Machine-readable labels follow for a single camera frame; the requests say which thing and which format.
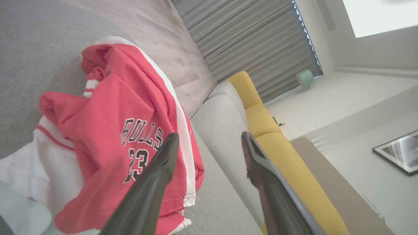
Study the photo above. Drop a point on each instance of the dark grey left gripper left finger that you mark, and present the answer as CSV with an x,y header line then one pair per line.
x,y
147,195

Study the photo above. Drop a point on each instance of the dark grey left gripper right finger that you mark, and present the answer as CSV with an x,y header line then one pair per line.
x,y
277,202

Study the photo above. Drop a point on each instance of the red t-shirt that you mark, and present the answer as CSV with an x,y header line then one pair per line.
x,y
107,104

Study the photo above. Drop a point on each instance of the yellow sofa backrest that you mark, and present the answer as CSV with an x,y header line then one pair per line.
x,y
294,163

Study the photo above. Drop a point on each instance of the mint green round lamp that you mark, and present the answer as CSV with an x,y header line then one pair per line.
x,y
304,78

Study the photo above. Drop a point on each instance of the black framed picture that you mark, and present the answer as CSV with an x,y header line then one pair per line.
x,y
400,153

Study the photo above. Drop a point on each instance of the grey pleated curtain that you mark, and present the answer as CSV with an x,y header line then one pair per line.
x,y
245,32

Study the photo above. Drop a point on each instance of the wide grey sofa seat cushion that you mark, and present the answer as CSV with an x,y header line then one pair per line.
x,y
32,49

